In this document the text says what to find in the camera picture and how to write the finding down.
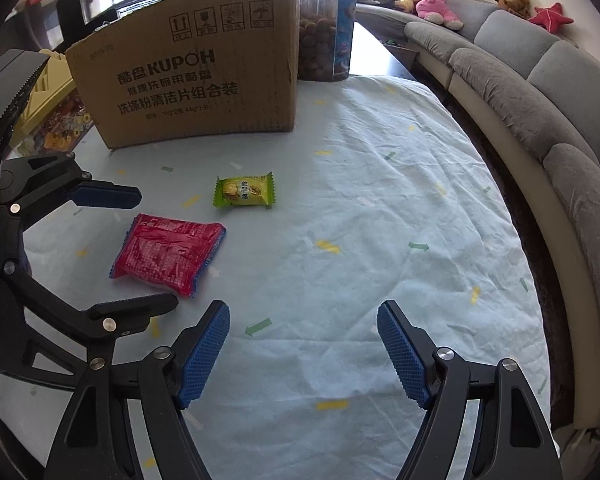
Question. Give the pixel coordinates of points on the clear candy jar gold lid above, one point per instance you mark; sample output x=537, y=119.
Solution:
x=55, y=110

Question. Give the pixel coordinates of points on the black piano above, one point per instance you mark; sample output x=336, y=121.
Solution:
x=105, y=0

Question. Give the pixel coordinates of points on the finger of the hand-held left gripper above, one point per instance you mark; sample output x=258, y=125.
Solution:
x=130, y=312
x=110, y=196

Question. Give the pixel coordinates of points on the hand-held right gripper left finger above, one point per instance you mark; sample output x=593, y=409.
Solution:
x=205, y=355

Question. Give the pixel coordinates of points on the grey curved sofa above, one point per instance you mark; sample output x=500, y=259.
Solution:
x=555, y=110

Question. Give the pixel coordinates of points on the large red snack packet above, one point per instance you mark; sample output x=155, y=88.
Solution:
x=165, y=252

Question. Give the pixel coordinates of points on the pink plush toy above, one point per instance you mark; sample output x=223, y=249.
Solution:
x=437, y=7

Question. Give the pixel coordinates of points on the light blue tablecloth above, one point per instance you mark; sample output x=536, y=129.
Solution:
x=355, y=210

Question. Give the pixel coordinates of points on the red star plush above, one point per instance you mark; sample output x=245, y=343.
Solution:
x=550, y=17

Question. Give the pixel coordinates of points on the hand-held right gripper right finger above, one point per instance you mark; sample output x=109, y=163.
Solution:
x=402, y=355

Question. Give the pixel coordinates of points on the clear nut jar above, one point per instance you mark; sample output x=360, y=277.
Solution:
x=317, y=40

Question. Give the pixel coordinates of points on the brown plush toy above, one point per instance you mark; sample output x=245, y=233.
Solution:
x=514, y=2

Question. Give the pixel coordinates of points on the blue printed box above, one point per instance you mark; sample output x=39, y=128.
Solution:
x=344, y=35

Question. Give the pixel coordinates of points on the brown cardboard box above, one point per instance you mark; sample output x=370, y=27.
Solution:
x=180, y=85

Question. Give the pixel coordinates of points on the green yellow snack packet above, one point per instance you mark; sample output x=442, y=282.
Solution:
x=242, y=191

